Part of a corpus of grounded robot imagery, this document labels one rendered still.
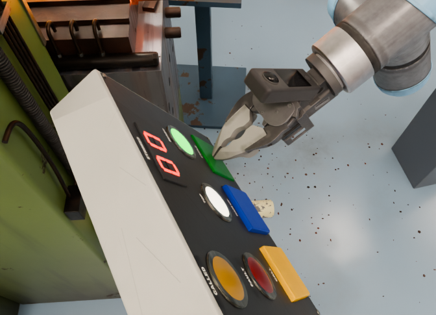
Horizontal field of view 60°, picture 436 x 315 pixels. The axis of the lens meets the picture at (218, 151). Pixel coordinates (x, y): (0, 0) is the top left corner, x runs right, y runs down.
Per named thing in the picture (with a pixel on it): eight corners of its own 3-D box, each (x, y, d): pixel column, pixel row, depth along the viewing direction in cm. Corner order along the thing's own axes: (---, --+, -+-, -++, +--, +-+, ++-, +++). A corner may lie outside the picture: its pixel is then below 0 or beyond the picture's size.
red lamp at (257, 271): (268, 258, 45) (272, 247, 41) (274, 300, 42) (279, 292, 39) (242, 260, 45) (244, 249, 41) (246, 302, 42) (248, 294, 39)
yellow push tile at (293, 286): (280, 246, 54) (263, 244, 48) (311, 294, 51) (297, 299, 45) (270, 253, 55) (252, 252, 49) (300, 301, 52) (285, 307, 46)
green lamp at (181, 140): (193, 136, 54) (191, 117, 50) (194, 164, 52) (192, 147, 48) (171, 137, 54) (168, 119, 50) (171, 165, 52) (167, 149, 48)
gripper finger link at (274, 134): (254, 161, 56) (301, 124, 54) (250, 158, 55) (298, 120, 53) (237, 138, 58) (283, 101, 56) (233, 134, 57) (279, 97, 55)
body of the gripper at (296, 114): (285, 150, 61) (348, 102, 58) (268, 134, 53) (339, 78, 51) (261, 116, 64) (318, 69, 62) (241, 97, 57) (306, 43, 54)
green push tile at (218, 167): (214, 146, 64) (191, 133, 57) (235, 180, 61) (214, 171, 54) (206, 152, 64) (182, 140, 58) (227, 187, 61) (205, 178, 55)
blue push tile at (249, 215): (245, 191, 59) (225, 183, 53) (271, 231, 56) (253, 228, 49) (236, 198, 60) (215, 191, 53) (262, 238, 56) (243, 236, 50)
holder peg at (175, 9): (181, 13, 100) (180, 4, 98) (181, 19, 99) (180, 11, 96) (165, 13, 100) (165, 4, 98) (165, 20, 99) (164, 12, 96)
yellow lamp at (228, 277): (241, 258, 38) (243, 245, 34) (245, 308, 35) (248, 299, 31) (209, 260, 37) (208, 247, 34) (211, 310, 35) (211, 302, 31)
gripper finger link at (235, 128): (226, 163, 63) (270, 129, 61) (210, 155, 58) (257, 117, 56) (217, 150, 64) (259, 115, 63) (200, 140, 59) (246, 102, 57)
